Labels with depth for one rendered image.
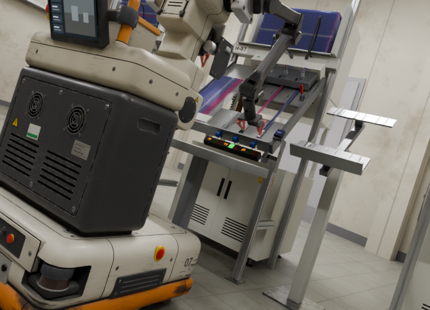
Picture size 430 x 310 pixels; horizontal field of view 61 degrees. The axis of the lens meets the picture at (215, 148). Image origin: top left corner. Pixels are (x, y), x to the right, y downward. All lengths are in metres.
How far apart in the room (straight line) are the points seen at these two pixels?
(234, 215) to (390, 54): 3.91
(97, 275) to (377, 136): 4.62
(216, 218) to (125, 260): 1.29
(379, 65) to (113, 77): 4.87
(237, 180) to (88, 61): 1.41
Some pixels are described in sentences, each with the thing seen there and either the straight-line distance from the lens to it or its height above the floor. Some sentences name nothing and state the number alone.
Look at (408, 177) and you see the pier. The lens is 4.86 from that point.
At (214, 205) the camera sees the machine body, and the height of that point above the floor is 0.27.
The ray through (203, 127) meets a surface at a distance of 2.11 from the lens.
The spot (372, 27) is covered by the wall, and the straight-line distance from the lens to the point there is 5.93.
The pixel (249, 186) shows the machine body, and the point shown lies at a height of 0.46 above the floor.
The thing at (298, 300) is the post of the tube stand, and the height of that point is 0.03.
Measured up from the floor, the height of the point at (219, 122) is 0.77.
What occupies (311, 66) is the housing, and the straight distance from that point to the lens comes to 2.40.
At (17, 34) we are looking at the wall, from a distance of 10.00.
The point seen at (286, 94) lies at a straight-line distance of 2.29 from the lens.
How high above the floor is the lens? 0.62
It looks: level
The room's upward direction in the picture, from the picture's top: 18 degrees clockwise
